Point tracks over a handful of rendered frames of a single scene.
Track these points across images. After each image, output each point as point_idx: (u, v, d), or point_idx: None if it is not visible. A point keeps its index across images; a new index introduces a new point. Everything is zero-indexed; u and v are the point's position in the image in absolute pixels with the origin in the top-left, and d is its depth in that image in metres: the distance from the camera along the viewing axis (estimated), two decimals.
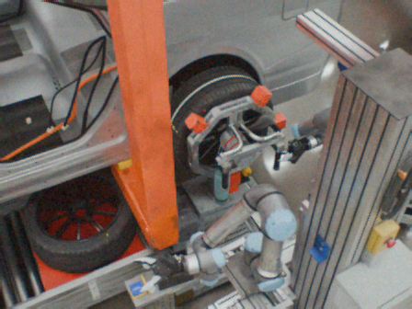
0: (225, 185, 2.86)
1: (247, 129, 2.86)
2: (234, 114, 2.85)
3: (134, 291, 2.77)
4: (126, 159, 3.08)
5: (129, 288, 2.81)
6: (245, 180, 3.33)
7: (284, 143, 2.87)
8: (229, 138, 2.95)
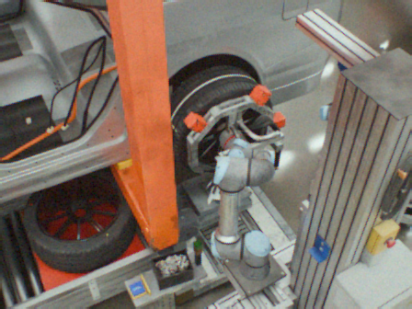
0: None
1: (246, 128, 2.86)
2: (234, 113, 2.85)
3: (134, 291, 2.77)
4: (126, 159, 3.08)
5: (129, 288, 2.81)
6: None
7: (283, 143, 2.87)
8: (228, 137, 2.96)
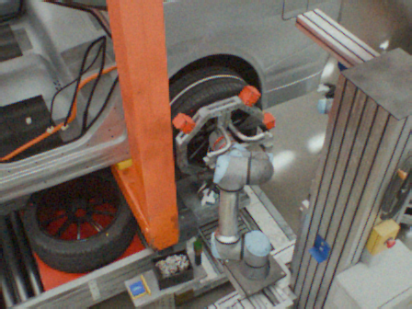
0: None
1: (235, 129, 2.86)
2: (223, 114, 2.85)
3: (134, 291, 2.77)
4: (126, 159, 3.08)
5: (129, 288, 2.81)
6: None
7: (272, 143, 2.87)
8: (217, 138, 2.95)
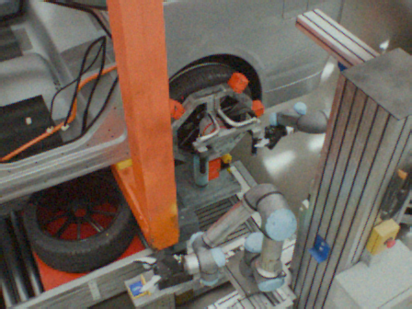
0: (203, 169, 2.93)
1: (224, 115, 2.94)
2: (211, 100, 2.93)
3: (134, 291, 2.77)
4: (126, 159, 3.08)
5: (129, 288, 2.81)
6: (224, 167, 3.41)
7: (260, 129, 2.95)
8: (207, 124, 3.03)
